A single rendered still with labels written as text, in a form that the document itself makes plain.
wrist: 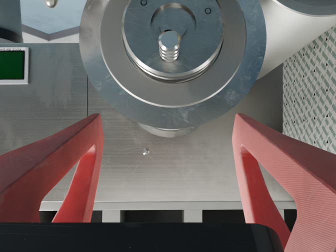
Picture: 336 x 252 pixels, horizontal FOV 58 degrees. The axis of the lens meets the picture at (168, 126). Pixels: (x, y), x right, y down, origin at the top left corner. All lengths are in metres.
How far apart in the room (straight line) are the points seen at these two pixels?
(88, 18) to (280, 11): 0.16
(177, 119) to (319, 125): 0.21
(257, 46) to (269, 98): 0.35
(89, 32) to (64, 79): 0.36
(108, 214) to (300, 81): 0.40
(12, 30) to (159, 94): 2.35
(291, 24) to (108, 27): 0.16
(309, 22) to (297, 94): 0.18
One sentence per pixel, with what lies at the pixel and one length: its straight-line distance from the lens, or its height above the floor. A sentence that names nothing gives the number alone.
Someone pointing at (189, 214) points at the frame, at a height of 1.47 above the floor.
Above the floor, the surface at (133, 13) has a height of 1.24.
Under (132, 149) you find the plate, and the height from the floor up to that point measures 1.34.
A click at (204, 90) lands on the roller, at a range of 0.24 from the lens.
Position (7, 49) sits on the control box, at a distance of 0.66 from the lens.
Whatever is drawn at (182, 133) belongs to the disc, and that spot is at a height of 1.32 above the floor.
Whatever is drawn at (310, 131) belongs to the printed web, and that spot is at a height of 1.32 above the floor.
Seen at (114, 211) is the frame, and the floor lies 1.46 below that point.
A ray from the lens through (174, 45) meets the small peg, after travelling 0.20.
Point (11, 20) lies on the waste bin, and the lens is 2.58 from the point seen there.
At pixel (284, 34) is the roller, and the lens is 0.32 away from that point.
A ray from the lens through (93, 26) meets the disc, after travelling 0.26.
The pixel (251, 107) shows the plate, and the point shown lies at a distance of 0.59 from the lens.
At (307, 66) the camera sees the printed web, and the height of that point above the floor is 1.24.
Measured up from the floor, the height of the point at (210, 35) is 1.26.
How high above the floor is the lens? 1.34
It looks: 4 degrees down
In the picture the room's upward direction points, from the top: 180 degrees clockwise
